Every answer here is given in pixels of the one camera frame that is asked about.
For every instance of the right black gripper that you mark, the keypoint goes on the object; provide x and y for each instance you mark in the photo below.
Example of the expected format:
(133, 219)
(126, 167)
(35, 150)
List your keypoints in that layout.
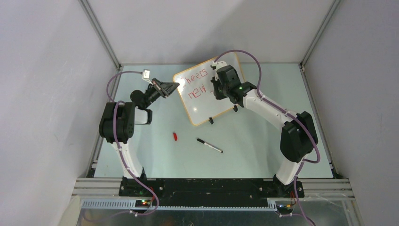
(215, 83)

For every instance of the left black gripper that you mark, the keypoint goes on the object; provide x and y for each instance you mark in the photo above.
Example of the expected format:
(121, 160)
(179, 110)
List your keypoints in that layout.
(165, 89)

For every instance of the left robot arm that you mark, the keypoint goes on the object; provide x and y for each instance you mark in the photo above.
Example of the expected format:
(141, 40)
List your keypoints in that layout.
(119, 119)

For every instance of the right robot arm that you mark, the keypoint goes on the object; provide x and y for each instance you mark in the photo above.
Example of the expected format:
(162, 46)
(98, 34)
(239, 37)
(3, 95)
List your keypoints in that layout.
(298, 135)

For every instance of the yellow-framed whiteboard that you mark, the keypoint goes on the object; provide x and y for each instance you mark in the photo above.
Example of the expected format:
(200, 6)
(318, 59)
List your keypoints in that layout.
(197, 93)

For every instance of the black capped marker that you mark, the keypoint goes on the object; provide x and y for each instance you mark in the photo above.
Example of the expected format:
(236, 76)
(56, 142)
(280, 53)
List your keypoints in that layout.
(209, 145)

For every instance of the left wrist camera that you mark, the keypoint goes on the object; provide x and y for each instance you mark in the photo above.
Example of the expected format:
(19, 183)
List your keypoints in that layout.
(145, 74)

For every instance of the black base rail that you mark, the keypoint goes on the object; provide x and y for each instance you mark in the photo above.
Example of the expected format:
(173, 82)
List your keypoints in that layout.
(211, 192)

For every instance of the aluminium frame front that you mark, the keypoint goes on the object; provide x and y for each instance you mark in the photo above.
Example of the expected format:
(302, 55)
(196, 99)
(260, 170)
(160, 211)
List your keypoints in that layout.
(103, 193)

